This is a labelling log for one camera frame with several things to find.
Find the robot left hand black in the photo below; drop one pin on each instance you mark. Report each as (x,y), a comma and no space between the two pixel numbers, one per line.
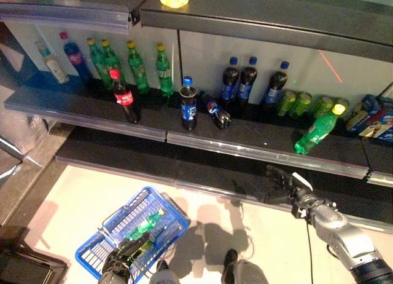
(118,261)

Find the robot right hand black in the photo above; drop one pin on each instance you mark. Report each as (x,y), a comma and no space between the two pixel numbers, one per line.
(282,188)

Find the blue plastic shopping basket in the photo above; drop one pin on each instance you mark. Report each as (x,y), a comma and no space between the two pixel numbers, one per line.
(165,241)

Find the small Pepsi bottle blue cap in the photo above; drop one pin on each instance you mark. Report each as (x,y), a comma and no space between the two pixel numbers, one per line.
(215,110)
(229,81)
(188,108)
(246,81)
(274,87)

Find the robot right arm silver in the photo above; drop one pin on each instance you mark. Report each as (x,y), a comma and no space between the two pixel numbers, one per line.
(337,225)

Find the robot left leg silver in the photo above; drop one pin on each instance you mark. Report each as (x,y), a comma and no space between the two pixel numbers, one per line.
(165,278)

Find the robot leg silver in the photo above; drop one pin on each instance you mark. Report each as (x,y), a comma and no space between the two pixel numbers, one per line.
(165,278)
(245,274)

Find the robot right leg silver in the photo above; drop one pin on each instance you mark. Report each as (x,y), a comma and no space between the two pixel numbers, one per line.
(245,274)

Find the dark wooden cabinet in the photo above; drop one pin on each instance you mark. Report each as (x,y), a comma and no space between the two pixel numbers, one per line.
(24,265)

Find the grey metal floor ledge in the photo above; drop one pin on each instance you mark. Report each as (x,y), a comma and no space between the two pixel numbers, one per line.
(37,173)

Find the blue Oreo cookie box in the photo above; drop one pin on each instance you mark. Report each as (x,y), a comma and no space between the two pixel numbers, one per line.
(383,124)

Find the pale tea bottle green cap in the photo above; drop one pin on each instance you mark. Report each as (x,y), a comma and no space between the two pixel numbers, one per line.
(56,70)

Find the clear plastic price rail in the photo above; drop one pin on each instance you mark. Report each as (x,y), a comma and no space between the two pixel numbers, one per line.
(261,154)
(382,180)
(76,120)
(61,16)

